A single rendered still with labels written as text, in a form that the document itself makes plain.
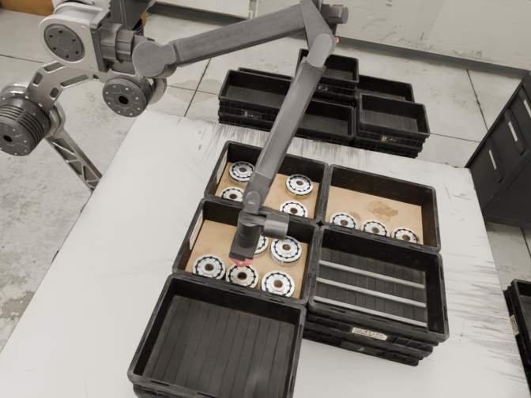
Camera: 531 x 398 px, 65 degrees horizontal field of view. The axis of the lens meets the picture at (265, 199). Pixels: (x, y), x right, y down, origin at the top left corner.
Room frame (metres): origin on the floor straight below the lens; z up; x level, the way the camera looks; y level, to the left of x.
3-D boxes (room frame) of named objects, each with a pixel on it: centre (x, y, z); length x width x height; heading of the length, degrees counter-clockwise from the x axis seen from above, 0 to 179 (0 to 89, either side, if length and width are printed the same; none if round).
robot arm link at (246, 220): (0.65, 0.03, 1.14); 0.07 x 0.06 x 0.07; 88
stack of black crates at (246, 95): (2.05, 0.16, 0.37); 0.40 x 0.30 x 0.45; 89
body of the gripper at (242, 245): (0.65, 0.03, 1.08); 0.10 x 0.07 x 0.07; 175
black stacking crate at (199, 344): (0.43, 0.05, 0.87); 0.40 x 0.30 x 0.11; 85
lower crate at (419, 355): (0.69, -0.38, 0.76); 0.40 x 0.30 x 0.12; 85
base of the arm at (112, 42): (0.86, 0.40, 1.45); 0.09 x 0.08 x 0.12; 179
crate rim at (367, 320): (0.69, -0.38, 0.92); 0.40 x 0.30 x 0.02; 85
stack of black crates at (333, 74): (2.45, -0.25, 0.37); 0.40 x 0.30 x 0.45; 89
